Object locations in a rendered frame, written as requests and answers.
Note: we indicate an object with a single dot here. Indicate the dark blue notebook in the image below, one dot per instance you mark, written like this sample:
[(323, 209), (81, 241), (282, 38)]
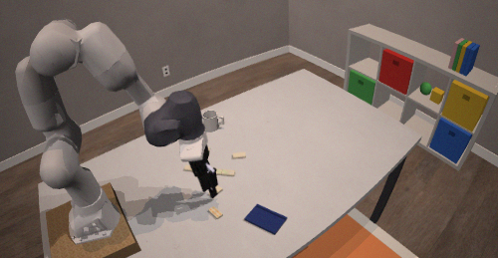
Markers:
[(266, 219)]

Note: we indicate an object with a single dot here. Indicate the grey mug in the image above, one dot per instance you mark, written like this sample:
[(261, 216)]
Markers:
[(212, 124)]

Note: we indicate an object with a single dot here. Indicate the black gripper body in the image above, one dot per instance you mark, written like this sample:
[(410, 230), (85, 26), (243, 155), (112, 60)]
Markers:
[(204, 160)]

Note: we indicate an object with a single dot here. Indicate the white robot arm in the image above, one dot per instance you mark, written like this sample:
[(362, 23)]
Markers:
[(56, 49)]

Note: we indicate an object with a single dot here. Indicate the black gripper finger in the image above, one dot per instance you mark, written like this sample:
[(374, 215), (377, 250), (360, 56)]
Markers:
[(210, 178), (199, 176)]

